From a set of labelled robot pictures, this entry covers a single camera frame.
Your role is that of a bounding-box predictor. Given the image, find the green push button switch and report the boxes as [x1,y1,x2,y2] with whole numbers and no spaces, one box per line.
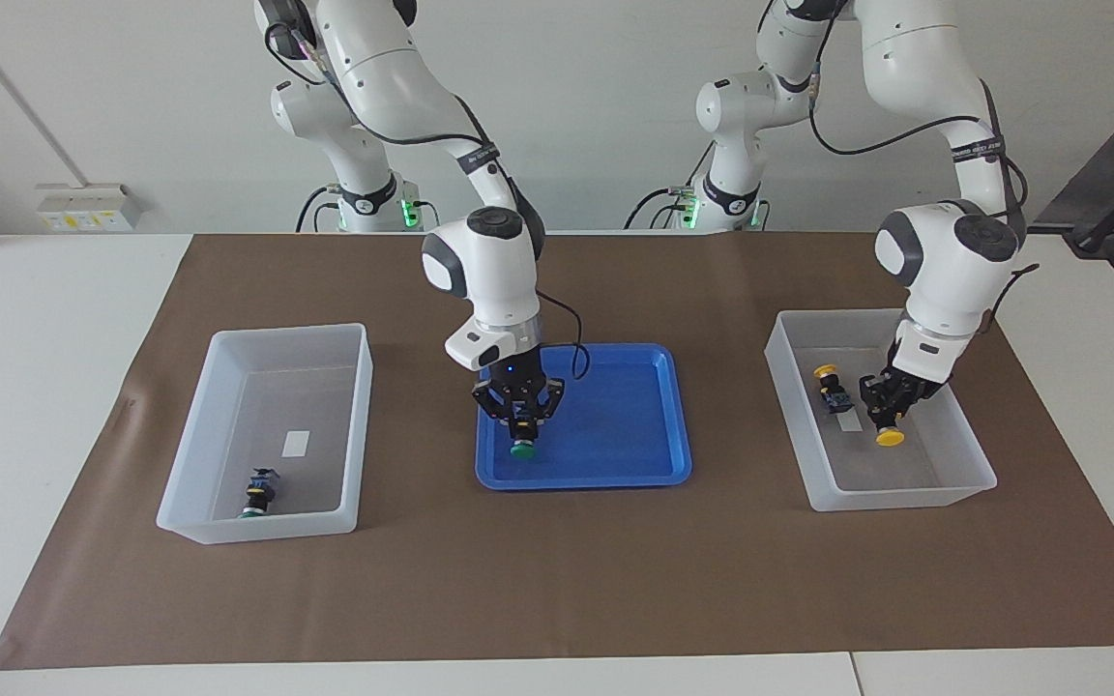
[509,411,541,461]
[238,468,282,521]

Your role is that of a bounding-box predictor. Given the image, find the white left wrist mount block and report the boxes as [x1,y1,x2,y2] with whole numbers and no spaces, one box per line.
[891,324,966,390]

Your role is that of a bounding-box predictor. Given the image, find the white wall socket box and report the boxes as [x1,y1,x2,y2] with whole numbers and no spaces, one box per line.
[35,184,144,233]

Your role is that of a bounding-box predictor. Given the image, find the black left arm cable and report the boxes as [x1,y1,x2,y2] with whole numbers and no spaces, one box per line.
[806,48,1041,334]

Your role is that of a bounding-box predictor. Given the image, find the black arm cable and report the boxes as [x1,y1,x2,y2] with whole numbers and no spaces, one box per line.
[262,19,592,383]
[806,48,1041,334]

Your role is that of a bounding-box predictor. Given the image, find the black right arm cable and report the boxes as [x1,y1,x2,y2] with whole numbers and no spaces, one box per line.
[262,19,592,383]

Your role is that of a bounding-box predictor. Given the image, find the translucent white plastic box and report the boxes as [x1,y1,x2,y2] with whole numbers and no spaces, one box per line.
[764,308,998,512]
[156,323,374,545]

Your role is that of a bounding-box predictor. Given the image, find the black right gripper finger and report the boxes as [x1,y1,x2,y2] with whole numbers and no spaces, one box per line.
[530,377,566,426]
[472,380,516,426]

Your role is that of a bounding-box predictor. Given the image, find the blue plastic tray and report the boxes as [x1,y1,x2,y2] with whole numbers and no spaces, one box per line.
[475,343,693,492]

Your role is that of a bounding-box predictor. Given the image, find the brown paper table mat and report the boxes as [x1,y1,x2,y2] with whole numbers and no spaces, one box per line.
[0,230,1114,671]

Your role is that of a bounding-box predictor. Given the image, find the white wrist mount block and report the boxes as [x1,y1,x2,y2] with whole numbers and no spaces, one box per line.
[445,324,524,371]
[891,324,966,390]

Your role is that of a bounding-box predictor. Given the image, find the white right wrist mount block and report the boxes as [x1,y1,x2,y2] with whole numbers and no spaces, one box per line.
[445,324,524,371]

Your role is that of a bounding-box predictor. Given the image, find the thin white wall conduit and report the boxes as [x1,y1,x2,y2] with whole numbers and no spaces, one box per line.
[0,0,84,187]

